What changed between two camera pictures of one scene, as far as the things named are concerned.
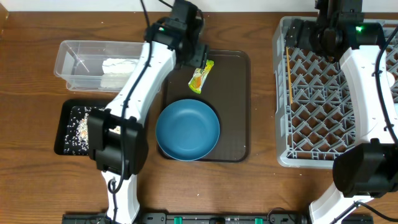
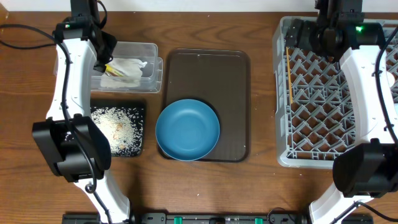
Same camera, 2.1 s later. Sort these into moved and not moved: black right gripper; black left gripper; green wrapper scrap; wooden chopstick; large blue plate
Moved: black left gripper; green wrapper scrap
Not moved: black right gripper; wooden chopstick; large blue plate
